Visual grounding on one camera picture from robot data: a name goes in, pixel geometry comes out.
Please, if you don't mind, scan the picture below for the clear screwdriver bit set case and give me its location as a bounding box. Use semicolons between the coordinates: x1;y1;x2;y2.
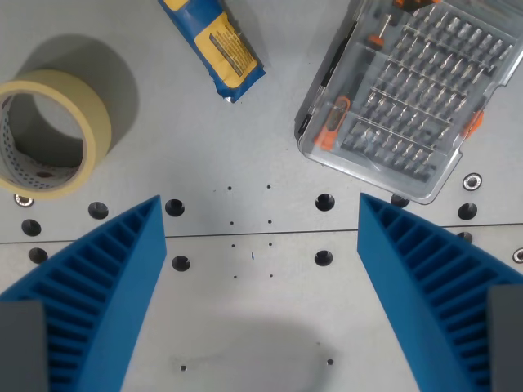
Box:
294;0;523;205

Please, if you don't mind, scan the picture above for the orange black screwdriver handle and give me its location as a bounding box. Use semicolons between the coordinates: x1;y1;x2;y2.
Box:
314;96;351;149

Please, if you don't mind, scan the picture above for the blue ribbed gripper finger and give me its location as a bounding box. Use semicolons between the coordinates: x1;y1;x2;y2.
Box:
0;194;168;392
356;192;523;392

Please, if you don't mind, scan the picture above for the beige masking tape roll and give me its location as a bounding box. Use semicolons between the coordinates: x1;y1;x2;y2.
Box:
0;69;113;201

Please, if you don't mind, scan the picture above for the blue and yellow snack bag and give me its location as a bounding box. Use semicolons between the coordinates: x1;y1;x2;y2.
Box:
158;0;267;105

